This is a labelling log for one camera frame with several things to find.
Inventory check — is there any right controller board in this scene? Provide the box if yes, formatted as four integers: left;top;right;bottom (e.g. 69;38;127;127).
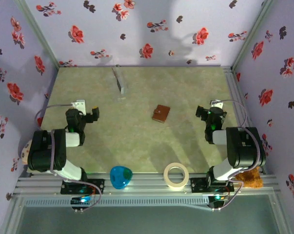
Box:
209;194;229;212

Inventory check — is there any white plush doll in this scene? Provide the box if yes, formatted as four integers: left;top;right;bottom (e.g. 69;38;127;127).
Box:
20;138;34;167

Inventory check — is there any left controller board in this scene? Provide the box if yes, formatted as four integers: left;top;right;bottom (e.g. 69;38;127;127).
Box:
71;196;94;213

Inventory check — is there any controller board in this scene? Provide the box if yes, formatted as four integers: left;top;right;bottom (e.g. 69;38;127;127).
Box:
209;194;229;212
71;196;94;213

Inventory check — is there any brown teddy bear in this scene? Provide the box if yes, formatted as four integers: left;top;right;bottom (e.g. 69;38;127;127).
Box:
234;167;263;189

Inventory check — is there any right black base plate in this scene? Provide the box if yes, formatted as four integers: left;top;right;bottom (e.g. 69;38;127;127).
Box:
190;177;235;194

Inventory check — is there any slotted grey cable duct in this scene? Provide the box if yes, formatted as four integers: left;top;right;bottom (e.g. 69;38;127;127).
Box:
22;196;211;208

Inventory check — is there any clear plastic tube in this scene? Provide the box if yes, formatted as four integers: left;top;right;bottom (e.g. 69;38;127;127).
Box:
111;64;128;102

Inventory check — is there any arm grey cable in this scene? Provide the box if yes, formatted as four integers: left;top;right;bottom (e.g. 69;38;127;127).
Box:
34;104;102;212
211;99;262;211

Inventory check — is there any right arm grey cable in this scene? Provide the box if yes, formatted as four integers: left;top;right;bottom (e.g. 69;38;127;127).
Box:
211;99;262;211

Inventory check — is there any short aluminium frame rail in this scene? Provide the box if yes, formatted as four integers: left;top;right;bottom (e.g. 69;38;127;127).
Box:
223;66;268;175

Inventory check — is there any brown leather card holder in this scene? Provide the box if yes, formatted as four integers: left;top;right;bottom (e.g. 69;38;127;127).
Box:
151;104;171;124

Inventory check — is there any blue heart-shaped plastic case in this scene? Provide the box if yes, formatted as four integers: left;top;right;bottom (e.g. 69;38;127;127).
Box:
109;165;133;190

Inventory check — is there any left arm grey cable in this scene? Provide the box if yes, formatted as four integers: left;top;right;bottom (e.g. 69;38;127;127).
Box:
34;104;102;212

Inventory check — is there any long aluminium frame rail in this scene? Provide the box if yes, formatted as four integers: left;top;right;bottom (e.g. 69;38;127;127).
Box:
15;172;280;195

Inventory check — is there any beige masking tape roll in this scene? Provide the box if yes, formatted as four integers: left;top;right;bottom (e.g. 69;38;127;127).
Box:
163;162;190;189

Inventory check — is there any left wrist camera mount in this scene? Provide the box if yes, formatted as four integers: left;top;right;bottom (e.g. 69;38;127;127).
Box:
71;99;86;114

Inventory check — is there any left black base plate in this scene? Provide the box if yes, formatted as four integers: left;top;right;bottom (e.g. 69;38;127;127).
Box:
60;179;105;195

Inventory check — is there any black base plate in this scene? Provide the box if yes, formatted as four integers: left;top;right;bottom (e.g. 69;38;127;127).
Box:
60;179;105;195
190;177;235;194

